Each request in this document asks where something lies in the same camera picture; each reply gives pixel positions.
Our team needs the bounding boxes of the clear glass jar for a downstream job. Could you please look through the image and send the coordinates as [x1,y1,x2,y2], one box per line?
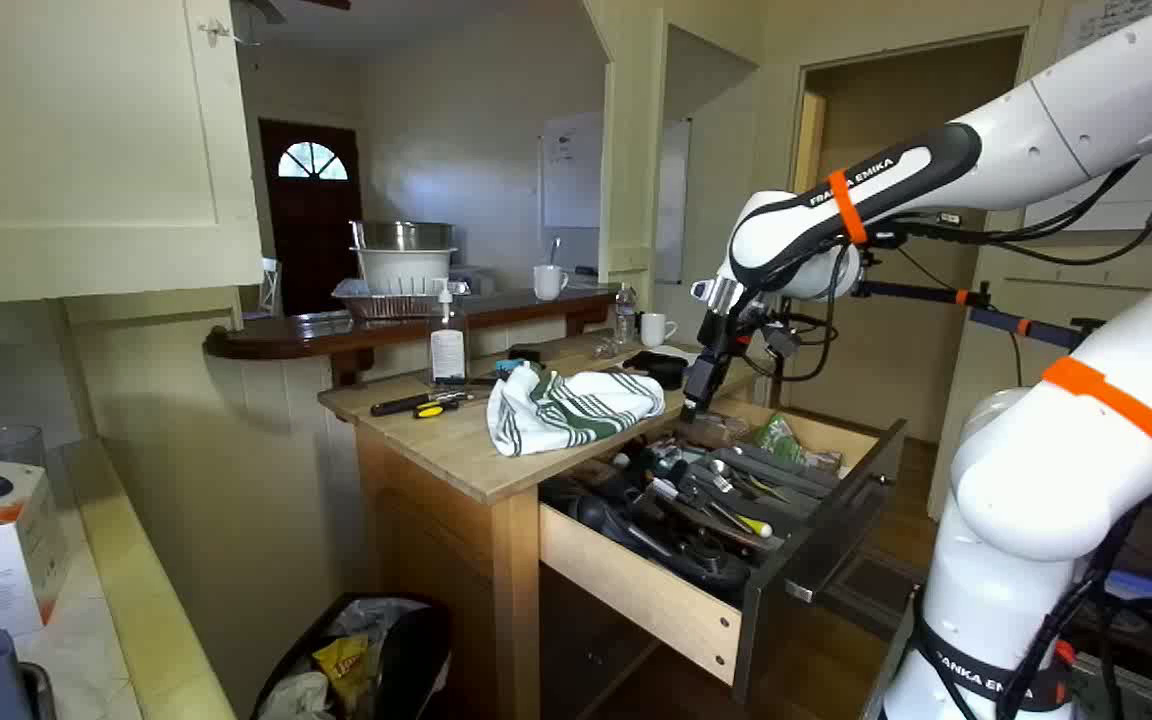
[606,283,645,353]

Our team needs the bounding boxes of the clear pump sanitizer bottle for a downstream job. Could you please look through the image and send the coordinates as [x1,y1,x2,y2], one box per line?
[429,278,472,390]

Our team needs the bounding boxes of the white green striped tea towel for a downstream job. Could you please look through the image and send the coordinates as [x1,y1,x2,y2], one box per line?
[484,358,673,458]

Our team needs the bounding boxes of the dark wooden bar counter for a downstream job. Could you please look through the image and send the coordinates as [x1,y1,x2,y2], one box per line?
[201,289,618,390]

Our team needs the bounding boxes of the white dish basket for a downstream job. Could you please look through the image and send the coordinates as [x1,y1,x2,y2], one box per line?
[346,214,458,301]

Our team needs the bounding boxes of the wooden kitchen table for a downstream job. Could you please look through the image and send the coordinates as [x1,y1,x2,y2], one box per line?
[316,334,776,720]

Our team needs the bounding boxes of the dark door with arched window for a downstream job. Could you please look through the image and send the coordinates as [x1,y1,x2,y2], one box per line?
[256,116,369,318]

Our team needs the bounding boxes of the black pouch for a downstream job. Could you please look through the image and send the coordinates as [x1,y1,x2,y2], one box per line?
[618,346,691,390]

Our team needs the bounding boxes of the black trash bin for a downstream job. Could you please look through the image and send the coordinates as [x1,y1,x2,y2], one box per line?
[248,593,457,720]

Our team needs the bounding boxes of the black camera tripod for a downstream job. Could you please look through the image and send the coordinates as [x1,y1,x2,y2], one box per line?
[852,275,1105,353]

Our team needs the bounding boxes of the green plastic packet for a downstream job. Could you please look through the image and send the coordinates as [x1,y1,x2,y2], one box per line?
[750,410,809,462]

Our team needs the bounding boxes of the yellow tipped screwdriver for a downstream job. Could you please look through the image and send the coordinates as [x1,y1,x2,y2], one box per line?
[709,494,776,540]

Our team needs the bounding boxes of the open wooden tool drawer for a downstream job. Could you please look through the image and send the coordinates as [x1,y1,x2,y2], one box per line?
[534,395,909,708]

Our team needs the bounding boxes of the yellow black screwdriver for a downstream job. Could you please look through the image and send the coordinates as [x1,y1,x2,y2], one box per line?
[410,390,472,425]

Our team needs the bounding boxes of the cream wall cabinet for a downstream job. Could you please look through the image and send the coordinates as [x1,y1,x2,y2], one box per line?
[0,0,267,310]

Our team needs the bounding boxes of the white mug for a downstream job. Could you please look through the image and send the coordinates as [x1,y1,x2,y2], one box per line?
[635,307,675,353]
[527,260,572,303]

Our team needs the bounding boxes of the clear glass tray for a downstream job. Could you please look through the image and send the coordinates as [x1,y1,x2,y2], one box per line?
[283,307,356,340]

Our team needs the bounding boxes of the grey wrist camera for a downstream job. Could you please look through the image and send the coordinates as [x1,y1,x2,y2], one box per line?
[689,273,743,315]

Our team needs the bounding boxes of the black hand tool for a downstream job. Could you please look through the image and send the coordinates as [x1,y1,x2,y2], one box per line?
[369,388,434,418]

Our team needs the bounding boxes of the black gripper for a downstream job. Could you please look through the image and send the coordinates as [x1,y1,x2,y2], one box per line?
[679,307,756,418]

